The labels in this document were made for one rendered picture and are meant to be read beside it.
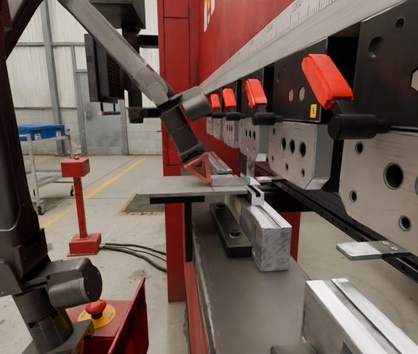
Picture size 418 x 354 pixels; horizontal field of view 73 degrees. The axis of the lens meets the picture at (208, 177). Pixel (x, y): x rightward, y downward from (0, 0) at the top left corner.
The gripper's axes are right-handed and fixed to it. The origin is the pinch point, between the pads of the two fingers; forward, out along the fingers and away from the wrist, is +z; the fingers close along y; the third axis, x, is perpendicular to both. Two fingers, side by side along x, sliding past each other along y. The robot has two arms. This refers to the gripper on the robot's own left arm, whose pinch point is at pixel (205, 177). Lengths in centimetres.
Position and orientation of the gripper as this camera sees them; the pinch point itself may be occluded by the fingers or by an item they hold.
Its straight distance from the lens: 75.2
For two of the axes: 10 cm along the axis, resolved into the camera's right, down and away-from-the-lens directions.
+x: -8.7, 4.8, 0.0
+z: 4.7, 8.4, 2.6
